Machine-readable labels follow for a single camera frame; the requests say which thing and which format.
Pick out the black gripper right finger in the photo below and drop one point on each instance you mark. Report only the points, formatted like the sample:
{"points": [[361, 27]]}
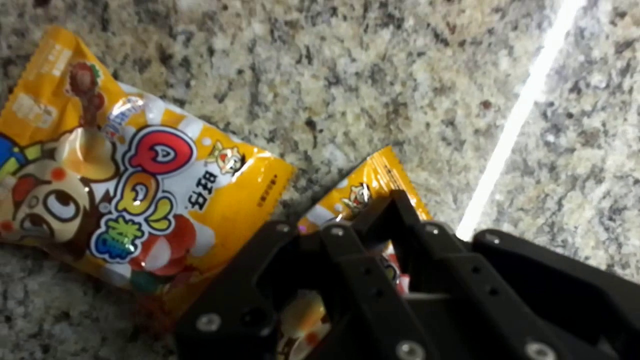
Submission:
{"points": [[486, 293]]}

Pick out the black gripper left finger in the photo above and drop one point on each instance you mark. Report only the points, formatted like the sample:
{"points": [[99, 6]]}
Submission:
{"points": [[373, 293]]}

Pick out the yellow cartoon candy sachet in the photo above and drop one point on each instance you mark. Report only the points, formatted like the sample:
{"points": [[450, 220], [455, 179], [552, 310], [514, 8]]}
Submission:
{"points": [[147, 180], [371, 183]]}

